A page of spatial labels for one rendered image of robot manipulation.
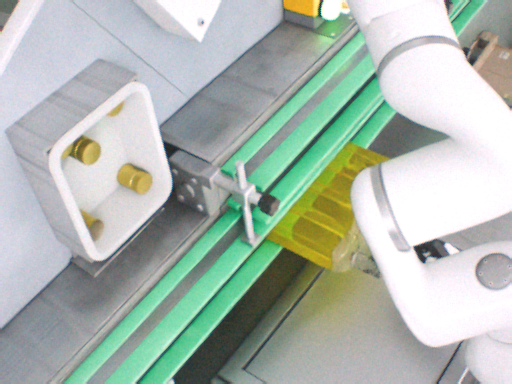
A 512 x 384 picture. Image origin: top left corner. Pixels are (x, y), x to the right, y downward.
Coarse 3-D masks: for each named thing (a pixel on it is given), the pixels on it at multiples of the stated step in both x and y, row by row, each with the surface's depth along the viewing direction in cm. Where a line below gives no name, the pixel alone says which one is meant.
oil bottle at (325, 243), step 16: (288, 224) 104; (304, 224) 104; (320, 224) 103; (336, 224) 103; (272, 240) 108; (288, 240) 105; (304, 240) 102; (320, 240) 101; (336, 240) 101; (352, 240) 101; (304, 256) 105; (320, 256) 102; (336, 256) 100; (352, 256) 100
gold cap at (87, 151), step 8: (80, 136) 85; (80, 144) 84; (88, 144) 84; (96, 144) 85; (72, 152) 84; (80, 152) 83; (88, 152) 84; (96, 152) 85; (80, 160) 84; (88, 160) 85; (96, 160) 86
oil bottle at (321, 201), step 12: (312, 192) 108; (324, 192) 108; (300, 204) 107; (312, 204) 107; (324, 204) 106; (336, 204) 106; (348, 204) 106; (324, 216) 105; (336, 216) 104; (348, 216) 104; (348, 228) 103; (360, 240) 104
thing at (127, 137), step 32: (128, 96) 82; (96, 128) 90; (128, 128) 92; (64, 160) 87; (128, 160) 98; (160, 160) 93; (64, 192) 79; (96, 192) 95; (128, 192) 98; (160, 192) 98; (128, 224) 94; (96, 256) 89
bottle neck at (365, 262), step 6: (360, 252) 101; (354, 258) 100; (360, 258) 100; (366, 258) 100; (372, 258) 99; (354, 264) 101; (360, 264) 100; (366, 264) 99; (372, 264) 99; (366, 270) 99; (372, 270) 99; (378, 270) 98; (378, 276) 99
